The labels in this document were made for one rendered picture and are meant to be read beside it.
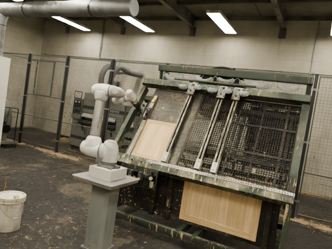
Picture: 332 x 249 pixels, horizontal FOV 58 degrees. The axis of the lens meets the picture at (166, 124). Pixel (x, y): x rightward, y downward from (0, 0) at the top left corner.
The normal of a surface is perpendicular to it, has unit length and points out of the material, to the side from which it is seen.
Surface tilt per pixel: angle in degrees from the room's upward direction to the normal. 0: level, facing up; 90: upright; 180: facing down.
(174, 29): 90
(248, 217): 90
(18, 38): 90
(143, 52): 90
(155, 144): 56
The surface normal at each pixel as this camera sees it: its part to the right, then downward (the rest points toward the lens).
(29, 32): 0.88, 0.15
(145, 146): -0.26, -0.57
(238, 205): -0.41, -0.01
